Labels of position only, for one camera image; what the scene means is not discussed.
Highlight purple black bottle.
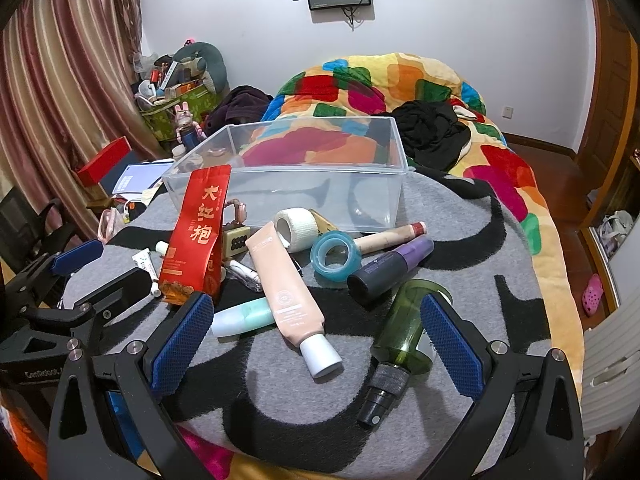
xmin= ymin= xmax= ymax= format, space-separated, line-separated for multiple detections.
xmin=347 ymin=235 xmax=435 ymax=302

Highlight green storage bag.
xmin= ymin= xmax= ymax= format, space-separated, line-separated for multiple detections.
xmin=139 ymin=81 xmax=224 ymax=142

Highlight mint green bottle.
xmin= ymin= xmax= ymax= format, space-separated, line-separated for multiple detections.
xmin=212 ymin=297 xmax=274 ymax=338

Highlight pink croc shoe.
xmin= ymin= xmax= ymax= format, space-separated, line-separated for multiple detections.
xmin=582 ymin=274 xmax=604 ymax=316

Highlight clear plastic storage box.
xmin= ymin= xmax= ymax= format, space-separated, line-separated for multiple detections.
xmin=163 ymin=116 xmax=409 ymax=233

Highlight combination padlock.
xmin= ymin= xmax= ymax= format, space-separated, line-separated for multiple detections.
xmin=222 ymin=198 xmax=250 ymax=260

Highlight pink cosmetic tube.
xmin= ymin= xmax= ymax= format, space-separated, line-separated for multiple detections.
xmin=246 ymin=221 xmax=343 ymax=379

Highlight grey neck pillow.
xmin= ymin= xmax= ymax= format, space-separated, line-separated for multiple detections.
xmin=172 ymin=41 xmax=228 ymax=94

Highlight pink striped curtain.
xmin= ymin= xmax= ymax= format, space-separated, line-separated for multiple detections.
xmin=1 ymin=0 xmax=163 ymax=237

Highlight colourful patchwork quilt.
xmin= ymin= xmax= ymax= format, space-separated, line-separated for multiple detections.
xmin=259 ymin=52 xmax=586 ymax=396

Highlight gold eraser box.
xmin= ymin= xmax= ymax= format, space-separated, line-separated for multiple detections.
xmin=308 ymin=209 xmax=338 ymax=234

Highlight pink rabbit toy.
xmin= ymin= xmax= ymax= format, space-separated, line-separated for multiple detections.
xmin=174 ymin=102 xmax=206 ymax=151

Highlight white blue book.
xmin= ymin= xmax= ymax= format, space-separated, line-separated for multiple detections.
xmin=113 ymin=160 xmax=172 ymax=195

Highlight white bandage roll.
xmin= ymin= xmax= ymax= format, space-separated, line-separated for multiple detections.
xmin=273 ymin=207 xmax=319 ymax=254

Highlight black clothes pile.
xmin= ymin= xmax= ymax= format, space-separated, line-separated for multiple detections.
xmin=390 ymin=100 xmax=471 ymax=171

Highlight red tea packet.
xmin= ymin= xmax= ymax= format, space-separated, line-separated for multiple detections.
xmin=158 ymin=165 xmax=231 ymax=306

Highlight dark purple clothes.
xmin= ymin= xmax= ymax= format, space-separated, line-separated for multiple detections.
xmin=203 ymin=86 xmax=273 ymax=136

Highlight blue tape roll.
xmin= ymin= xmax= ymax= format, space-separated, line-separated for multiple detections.
xmin=310 ymin=231 xmax=361 ymax=283

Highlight wooden shelf unit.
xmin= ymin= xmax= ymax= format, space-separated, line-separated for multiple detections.
xmin=574 ymin=34 xmax=640 ymax=316

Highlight red box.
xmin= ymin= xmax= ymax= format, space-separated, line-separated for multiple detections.
xmin=76 ymin=136 xmax=131 ymax=188

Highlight beige tube red cap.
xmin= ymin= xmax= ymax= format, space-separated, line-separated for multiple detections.
xmin=354 ymin=221 xmax=426 ymax=255

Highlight white ointment tube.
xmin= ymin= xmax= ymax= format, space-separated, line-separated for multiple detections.
xmin=132 ymin=248 xmax=162 ymax=298

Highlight green spray bottle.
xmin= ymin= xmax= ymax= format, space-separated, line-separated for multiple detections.
xmin=357 ymin=280 xmax=451 ymax=430

